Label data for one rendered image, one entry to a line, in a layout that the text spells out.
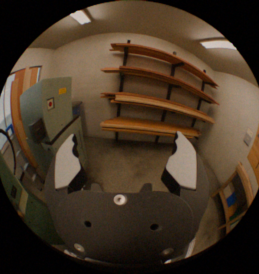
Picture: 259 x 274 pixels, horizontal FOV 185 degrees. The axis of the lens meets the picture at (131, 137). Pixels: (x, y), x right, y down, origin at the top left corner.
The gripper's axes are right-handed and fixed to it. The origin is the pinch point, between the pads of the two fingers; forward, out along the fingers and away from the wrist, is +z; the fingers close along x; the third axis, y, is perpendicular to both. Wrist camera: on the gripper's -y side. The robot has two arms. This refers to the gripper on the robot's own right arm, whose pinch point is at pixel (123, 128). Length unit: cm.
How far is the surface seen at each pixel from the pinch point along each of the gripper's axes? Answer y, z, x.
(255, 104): -61, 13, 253
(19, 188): 29, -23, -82
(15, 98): -52, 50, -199
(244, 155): 56, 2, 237
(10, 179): 17, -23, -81
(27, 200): 35, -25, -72
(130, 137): 117, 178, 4
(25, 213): 35, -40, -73
